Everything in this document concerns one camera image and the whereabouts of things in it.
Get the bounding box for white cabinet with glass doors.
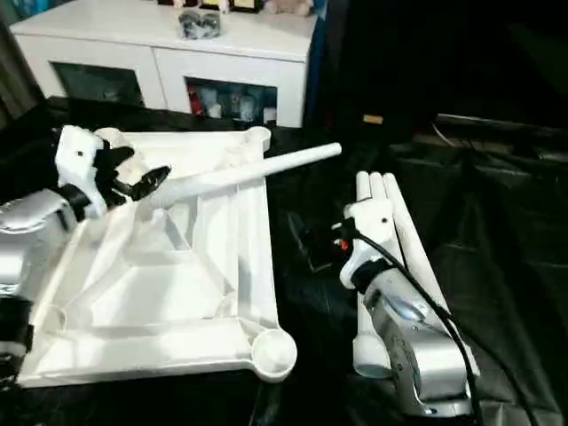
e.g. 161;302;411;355
8;8;320;129

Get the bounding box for black plastic mat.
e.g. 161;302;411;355
0;95;568;426

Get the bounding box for pink plush toy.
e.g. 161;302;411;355
264;0;312;17

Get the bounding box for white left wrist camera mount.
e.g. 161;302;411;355
51;124;111;219

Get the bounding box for white plastic table top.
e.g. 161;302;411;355
17;126;299;388

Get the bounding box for grey curtain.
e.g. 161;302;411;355
0;17;48;132

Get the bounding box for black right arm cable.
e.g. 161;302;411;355
332;220;536;426

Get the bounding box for grey crumpled bag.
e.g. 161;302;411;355
176;8;224;41

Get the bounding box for black metal frame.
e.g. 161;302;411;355
433;113;568;154

